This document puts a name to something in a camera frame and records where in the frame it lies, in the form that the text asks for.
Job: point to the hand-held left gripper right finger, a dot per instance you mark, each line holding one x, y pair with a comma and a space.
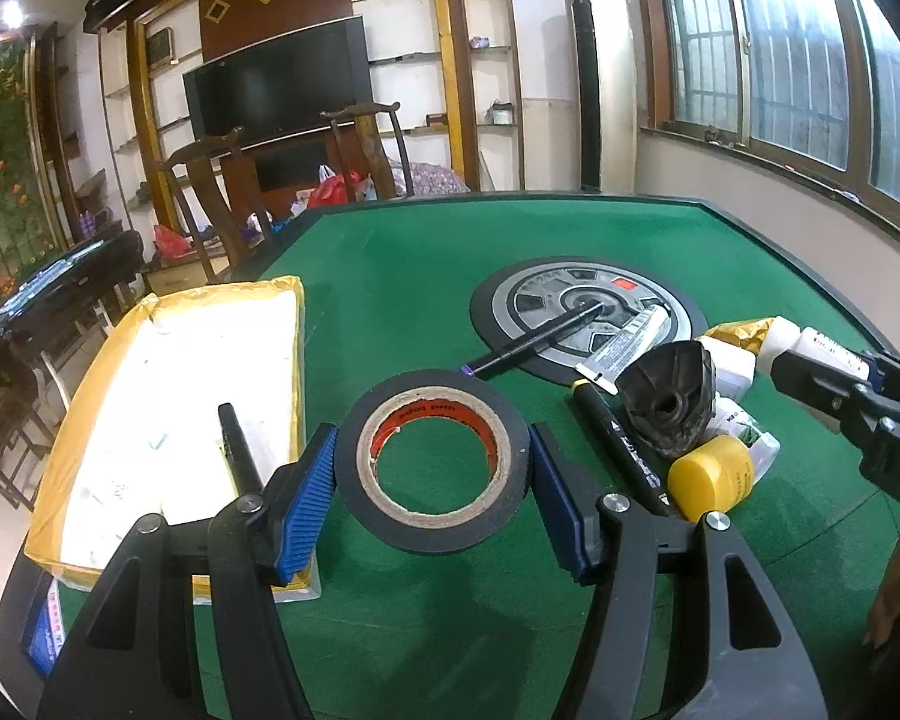
562, 517

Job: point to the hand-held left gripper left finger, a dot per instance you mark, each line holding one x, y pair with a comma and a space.
307, 510

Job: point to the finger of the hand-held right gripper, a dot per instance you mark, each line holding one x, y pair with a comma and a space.
881, 373
817, 386

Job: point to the white bottle green label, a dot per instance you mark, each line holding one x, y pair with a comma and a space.
754, 435

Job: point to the plain white bottle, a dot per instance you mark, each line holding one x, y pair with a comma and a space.
731, 371

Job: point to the black marker pen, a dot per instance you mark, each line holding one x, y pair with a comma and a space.
619, 446

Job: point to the yellow-brown packet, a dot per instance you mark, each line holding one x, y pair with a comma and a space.
739, 331

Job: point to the black stick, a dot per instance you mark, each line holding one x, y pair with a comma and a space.
236, 442

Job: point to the yellow jar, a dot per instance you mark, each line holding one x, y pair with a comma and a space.
709, 476

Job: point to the black ribbed plastic part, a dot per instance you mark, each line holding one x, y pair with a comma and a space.
667, 405

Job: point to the black tape roll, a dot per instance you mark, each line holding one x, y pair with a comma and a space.
420, 384

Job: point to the yellow padded envelope tray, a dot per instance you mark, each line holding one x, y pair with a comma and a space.
165, 390

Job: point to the white printed tube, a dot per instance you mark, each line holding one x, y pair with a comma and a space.
626, 345

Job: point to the round table control panel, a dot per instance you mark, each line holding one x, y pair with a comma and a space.
540, 300

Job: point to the blue white printed card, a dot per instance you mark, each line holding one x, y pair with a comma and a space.
41, 630

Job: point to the red plastic bag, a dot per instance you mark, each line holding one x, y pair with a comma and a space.
334, 191
171, 242

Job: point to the wooden framed window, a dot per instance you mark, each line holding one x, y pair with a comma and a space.
795, 52

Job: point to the black electronic keyboard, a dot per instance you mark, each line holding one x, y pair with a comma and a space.
52, 289

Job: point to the patterned cloth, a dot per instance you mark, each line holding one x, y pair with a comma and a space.
431, 178

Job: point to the standing air conditioner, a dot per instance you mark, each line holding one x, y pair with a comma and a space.
615, 90

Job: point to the purple bottle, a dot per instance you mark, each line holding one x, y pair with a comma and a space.
87, 223

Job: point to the dark wooden chair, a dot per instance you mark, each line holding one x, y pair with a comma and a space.
202, 146
367, 111

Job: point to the small box on shelf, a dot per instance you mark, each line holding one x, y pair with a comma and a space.
500, 115

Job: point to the black flat television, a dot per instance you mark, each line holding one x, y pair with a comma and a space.
277, 82

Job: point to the ceiling light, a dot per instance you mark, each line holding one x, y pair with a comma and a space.
11, 11

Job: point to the small wall frame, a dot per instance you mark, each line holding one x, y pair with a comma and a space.
160, 45

